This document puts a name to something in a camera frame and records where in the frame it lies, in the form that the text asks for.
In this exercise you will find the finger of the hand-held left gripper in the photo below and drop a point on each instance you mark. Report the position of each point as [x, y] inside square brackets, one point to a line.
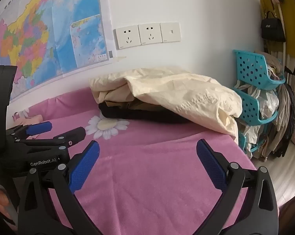
[71, 137]
[39, 128]

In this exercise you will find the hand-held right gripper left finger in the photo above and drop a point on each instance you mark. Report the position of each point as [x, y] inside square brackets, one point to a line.
[85, 167]

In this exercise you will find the black garment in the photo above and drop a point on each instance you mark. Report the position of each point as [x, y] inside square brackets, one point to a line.
[128, 115]

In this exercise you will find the cream jacket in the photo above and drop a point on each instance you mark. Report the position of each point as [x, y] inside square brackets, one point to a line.
[174, 90]

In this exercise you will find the pink floral bed sheet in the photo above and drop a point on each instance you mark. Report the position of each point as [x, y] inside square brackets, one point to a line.
[150, 176]

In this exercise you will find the turquoise plastic basket rack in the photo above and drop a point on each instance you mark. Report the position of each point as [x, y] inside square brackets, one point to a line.
[248, 66]

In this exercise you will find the black handbag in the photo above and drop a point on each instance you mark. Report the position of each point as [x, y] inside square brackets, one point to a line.
[272, 29]

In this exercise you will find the white plastic bag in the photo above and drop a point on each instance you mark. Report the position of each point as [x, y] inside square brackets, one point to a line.
[268, 105]

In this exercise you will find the colourful wall map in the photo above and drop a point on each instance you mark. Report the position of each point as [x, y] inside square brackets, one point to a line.
[52, 29]

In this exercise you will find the beige hanging clothes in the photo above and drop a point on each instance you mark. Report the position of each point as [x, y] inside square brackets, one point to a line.
[284, 107]

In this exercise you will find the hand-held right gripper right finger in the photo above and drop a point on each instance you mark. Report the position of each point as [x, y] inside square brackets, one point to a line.
[211, 166]

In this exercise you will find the yellow hanging garment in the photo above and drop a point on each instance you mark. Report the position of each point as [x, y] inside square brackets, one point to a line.
[293, 29]

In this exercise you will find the white wall socket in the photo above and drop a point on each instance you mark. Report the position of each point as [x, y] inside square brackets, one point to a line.
[150, 34]
[127, 38]

